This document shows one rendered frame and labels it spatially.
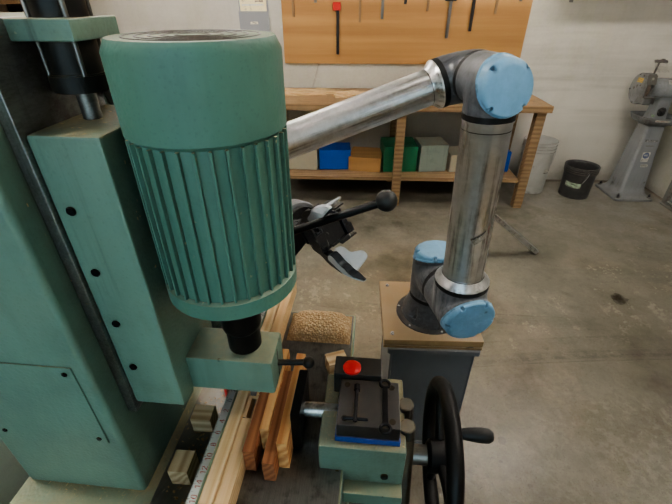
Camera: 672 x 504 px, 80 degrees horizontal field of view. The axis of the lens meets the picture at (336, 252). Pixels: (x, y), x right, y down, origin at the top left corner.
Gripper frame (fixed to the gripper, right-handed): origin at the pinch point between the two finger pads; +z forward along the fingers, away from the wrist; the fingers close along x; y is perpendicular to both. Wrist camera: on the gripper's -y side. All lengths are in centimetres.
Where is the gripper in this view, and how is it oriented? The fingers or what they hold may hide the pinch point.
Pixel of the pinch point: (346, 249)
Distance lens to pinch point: 66.4
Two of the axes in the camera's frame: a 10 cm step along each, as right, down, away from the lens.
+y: 7.6, -5.6, 3.3
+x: 3.9, 8.0, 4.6
